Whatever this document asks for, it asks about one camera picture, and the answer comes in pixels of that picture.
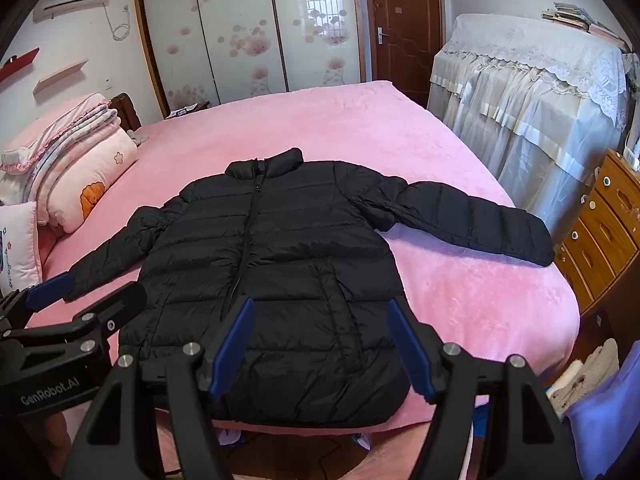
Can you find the brown wooden door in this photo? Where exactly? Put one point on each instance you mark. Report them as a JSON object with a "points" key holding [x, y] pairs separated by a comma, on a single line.
{"points": [[405, 20]]}

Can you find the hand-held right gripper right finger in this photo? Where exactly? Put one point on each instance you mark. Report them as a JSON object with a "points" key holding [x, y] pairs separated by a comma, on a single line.
{"points": [[412, 350]]}

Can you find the wooden wall shelf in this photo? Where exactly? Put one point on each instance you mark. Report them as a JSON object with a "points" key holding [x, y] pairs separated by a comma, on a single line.
{"points": [[60, 77]]}

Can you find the floral sliding door wardrobe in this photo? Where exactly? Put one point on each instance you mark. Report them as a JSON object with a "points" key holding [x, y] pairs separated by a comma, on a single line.
{"points": [[240, 25]]}

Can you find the small grey cloth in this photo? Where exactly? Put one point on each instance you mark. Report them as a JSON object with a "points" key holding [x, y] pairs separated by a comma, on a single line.
{"points": [[135, 136]]}

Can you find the pink bed blanket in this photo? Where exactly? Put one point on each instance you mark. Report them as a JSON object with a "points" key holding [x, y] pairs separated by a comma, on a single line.
{"points": [[350, 135]]}

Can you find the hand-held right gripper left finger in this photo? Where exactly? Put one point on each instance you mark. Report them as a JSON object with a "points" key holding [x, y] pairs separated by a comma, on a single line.
{"points": [[231, 350]]}

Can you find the pink frilled folded blanket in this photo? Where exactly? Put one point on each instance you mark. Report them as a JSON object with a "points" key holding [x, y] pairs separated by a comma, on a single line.
{"points": [[65, 125]]}

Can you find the black puffer jacket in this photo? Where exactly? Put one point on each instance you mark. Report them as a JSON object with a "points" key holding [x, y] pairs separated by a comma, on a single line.
{"points": [[275, 260]]}

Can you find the beige towel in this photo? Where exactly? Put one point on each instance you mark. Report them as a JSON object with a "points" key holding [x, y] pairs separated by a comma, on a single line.
{"points": [[590, 375]]}

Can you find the dark wooden headboard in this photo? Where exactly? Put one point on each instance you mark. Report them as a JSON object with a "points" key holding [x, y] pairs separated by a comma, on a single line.
{"points": [[127, 112]]}

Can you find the purple cloth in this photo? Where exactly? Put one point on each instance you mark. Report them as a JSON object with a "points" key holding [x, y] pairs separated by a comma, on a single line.
{"points": [[610, 425]]}

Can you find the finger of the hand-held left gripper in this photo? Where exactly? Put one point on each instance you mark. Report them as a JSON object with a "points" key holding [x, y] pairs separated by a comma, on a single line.
{"points": [[47, 291], [120, 302]]}

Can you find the white printed pillow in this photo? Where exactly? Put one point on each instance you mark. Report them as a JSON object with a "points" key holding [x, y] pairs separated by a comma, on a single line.
{"points": [[17, 245]]}

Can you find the red wall shelf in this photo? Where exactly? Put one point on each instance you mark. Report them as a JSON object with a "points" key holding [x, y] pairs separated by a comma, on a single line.
{"points": [[17, 66]]}

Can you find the stack of books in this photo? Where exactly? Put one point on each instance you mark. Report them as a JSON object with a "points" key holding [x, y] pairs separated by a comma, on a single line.
{"points": [[575, 17]]}

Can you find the wooden drawer chest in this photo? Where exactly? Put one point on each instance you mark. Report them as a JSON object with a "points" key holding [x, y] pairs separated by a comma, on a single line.
{"points": [[610, 230]]}

